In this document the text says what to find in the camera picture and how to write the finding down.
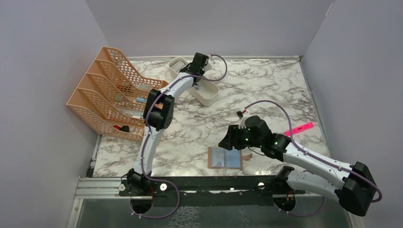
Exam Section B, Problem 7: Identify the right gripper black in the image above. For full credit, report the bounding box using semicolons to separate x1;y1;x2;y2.
218;124;263;150

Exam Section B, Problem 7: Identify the brown leather card holder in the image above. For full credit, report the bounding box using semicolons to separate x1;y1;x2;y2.
207;147;253;170

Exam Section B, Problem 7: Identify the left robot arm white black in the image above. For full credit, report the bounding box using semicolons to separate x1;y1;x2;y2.
119;52;209;195

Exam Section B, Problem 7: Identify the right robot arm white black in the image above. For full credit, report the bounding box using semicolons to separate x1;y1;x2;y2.
218;115;376;217

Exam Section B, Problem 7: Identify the white oblong plastic tray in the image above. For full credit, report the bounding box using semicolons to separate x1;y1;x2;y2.
168;57;219;106

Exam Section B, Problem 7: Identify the blue item in organizer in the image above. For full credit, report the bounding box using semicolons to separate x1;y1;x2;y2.
135;97;147;104

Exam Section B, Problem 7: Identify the pink highlighter marker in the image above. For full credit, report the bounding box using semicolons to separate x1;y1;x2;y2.
284;122;315;137

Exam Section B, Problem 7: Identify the orange mesh file organizer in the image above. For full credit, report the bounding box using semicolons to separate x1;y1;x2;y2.
67;47;168;141

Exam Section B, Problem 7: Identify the red black item in organizer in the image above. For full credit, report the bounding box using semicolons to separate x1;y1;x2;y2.
113;125;130;133

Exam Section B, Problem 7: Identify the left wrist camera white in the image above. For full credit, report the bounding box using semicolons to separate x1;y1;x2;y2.
204;54;216;71

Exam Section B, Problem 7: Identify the black mounting rail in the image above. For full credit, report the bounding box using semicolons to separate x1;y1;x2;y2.
119;175;291;207

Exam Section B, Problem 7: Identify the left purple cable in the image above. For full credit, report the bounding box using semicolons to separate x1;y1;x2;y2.
129;53;228;220

